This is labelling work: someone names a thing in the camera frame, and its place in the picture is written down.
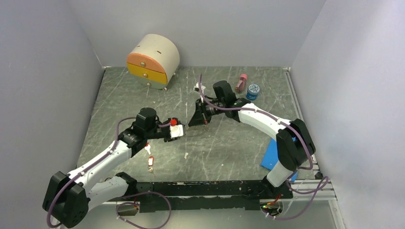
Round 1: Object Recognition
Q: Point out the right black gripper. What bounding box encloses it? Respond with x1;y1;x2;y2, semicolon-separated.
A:
189;97;225;126

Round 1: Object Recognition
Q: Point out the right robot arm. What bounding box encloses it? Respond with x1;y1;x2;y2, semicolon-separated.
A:
188;80;316;198

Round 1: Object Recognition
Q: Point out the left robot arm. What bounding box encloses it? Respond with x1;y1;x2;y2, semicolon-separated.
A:
42;107;184;229

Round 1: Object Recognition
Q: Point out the key with red tag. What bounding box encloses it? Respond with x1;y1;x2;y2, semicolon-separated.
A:
144;143;151;155

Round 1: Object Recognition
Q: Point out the key with red label fob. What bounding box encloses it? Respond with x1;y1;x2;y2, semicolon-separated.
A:
148;156;154;173

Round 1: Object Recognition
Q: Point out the pink capped brown vial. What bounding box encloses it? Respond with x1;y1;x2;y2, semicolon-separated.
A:
235;73;247;93

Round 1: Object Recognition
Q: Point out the blue round tin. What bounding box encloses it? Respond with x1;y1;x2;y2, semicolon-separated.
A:
246;84;260;101

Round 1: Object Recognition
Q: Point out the round beige drawer box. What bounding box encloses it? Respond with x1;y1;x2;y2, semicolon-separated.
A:
126;34;180;91

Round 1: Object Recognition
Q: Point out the blue foam sheet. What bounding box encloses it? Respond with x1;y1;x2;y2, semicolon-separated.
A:
261;139;292;187

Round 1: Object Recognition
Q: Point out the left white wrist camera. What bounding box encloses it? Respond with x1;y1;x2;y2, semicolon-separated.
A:
169;118;185;140

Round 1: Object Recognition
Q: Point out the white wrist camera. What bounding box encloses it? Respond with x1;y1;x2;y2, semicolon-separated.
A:
193;82;206;93
169;118;185;140

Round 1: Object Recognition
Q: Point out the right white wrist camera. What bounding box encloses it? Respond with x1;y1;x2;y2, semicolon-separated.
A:
193;82;206;93

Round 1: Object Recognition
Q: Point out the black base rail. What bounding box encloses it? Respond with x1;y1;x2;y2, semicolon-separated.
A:
105;179;294;213

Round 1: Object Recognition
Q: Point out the aluminium frame rail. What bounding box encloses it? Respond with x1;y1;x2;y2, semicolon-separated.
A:
58;180;338;206

